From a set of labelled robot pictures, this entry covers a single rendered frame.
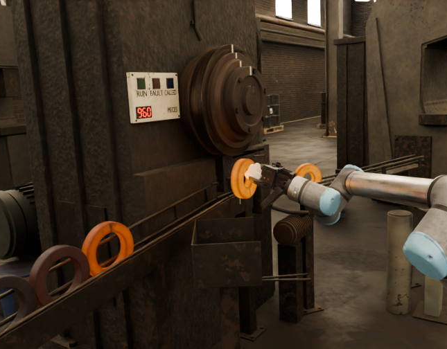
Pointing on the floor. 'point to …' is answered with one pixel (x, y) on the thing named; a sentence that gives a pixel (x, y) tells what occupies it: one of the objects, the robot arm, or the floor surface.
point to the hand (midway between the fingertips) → (244, 174)
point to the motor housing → (291, 264)
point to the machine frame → (125, 149)
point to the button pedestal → (432, 302)
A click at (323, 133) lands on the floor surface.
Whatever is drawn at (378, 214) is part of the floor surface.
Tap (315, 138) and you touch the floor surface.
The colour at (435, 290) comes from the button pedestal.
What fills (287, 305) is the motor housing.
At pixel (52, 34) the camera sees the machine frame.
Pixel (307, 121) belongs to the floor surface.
